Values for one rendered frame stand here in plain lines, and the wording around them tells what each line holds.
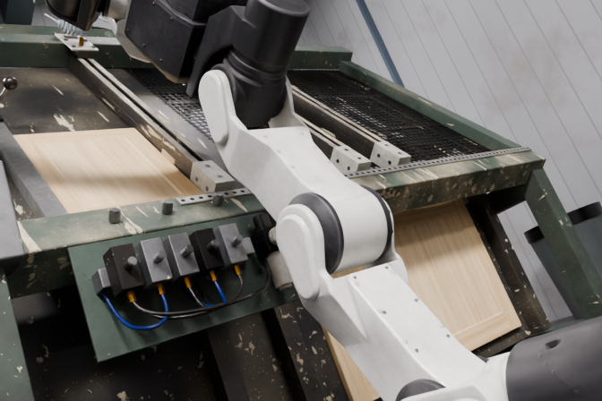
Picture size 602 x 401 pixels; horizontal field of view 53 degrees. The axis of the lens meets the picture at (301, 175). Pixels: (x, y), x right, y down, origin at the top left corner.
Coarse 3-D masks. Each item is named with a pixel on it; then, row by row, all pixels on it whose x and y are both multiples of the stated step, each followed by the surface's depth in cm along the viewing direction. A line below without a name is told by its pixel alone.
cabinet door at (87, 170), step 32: (128, 128) 188; (32, 160) 156; (64, 160) 161; (96, 160) 165; (128, 160) 169; (160, 160) 173; (64, 192) 146; (96, 192) 150; (128, 192) 153; (160, 192) 157; (192, 192) 160
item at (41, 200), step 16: (0, 128) 164; (0, 144) 156; (16, 144) 158; (16, 160) 150; (16, 176) 146; (32, 176) 145; (32, 192) 139; (48, 192) 140; (32, 208) 138; (48, 208) 134; (64, 208) 136
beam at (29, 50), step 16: (0, 48) 213; (16, 48) 216; (32, 48) 220; (48, 48) 223; (64, 48) 227; (112, 48) 239; (304, 48) 305; (320, 48) 313; (336, 48) 322; (0, 64) 215; (16, 64) 219; (32, 64) 222; (48, 64) 226; (64, 64) 230; (112, 64) 242; (128, 64) 246; (144, 64) 251; (288, 64) 300; (304, 64) 306; (320, 64) 313; (336, 64) 320
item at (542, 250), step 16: (592, 208) 382; (576, 224) 378; (592, 224) 378; (528, 240) 405; (544, 240) 389; (592, 240) 375; (544, 256) 393; (592, 256) 374; (560, 272) 385; (560, 288) 391; (576, 304) 381
